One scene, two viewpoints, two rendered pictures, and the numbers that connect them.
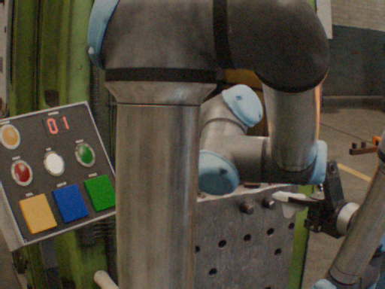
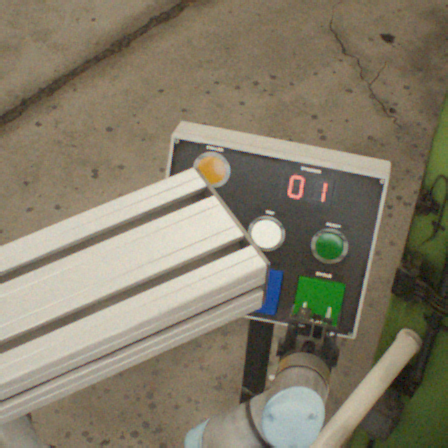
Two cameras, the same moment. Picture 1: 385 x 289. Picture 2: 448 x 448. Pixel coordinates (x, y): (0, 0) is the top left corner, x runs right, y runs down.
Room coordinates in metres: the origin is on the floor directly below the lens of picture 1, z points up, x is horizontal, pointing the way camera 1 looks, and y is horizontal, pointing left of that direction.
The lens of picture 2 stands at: (0.44, -0.76, 2.64)
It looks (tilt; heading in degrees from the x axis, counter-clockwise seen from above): 51 degrees down; 61
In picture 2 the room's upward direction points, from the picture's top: 5 degrees clockwise
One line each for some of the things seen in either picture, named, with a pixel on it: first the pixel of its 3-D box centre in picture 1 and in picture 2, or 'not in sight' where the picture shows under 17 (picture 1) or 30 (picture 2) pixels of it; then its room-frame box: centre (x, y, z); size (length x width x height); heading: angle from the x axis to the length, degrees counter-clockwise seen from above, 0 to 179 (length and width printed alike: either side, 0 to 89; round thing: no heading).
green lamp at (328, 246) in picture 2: (85, 154); (329, 246); (1.18, 0.25, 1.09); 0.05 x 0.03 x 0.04; 118
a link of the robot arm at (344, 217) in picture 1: (352, 219); not in sight; (1.04, -0.36, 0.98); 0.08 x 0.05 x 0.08; 118
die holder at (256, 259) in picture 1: (201, 230); not in sight; (1.71, -0.03, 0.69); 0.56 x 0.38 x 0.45; 28
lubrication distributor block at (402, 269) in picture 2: (89, 230); (410, 282); (1.42, 0.30, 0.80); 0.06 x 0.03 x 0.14; 118
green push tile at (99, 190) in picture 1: (100, 193); (318, 300); (1.15, 0.21, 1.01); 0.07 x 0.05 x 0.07; 143
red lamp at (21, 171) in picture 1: (21, 172); not in sight; (1.02, 0.37, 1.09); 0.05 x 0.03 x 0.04; 118
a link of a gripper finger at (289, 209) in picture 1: (288, 206); not in sight; (1.16, -0.22, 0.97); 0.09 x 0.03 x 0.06; 64
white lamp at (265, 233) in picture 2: (54, 163); (266, 233); (1.10, 0.31, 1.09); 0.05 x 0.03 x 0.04; 118
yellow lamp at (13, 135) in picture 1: (9, 136); (211, 169); (1.05, 0.40, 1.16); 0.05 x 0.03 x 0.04; 118
